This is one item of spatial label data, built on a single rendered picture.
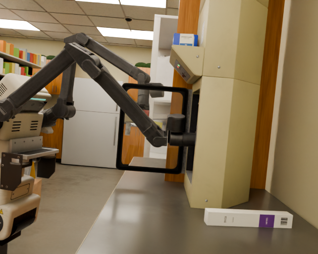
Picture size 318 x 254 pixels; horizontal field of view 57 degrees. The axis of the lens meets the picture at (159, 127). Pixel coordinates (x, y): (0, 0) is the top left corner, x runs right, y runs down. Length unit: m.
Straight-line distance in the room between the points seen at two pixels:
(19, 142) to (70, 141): 4.80
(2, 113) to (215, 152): 0.80
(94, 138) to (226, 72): 5.18
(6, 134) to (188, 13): 0.98
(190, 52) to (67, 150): 5.38
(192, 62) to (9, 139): 0.86
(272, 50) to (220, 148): 0.64
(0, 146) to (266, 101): 1.24
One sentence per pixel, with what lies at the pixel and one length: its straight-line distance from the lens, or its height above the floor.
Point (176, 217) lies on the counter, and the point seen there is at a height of 0.94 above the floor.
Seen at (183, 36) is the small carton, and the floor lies 1.56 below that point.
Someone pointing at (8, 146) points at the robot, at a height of 1.06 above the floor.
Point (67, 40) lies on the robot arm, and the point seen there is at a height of 1.60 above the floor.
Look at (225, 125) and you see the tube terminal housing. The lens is 1.05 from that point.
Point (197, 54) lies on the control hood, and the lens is 1.05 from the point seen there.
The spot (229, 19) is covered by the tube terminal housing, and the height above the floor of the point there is 1.61.
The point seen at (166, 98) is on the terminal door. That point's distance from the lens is 1.33.
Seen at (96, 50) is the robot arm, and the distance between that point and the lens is 1.56.
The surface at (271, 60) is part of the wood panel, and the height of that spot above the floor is 1.56.
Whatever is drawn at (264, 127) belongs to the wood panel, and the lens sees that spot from 1.48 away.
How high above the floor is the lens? 1.28
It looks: 3 degrees down
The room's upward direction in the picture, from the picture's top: 5 degrees clockwise
